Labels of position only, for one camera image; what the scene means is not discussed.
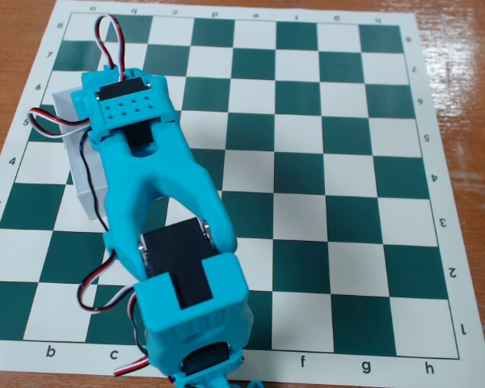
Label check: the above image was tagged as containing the white open cardboard box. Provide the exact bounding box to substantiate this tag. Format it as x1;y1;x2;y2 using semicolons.
51;87;111;221

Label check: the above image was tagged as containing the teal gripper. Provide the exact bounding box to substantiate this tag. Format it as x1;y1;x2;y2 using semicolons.
70;67;181;141

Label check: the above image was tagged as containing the green and white chessboard mat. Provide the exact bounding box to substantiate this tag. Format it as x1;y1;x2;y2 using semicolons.
0;0;485;388

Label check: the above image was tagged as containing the looped red white black cable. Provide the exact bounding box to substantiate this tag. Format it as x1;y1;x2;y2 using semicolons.
94;14;126;81

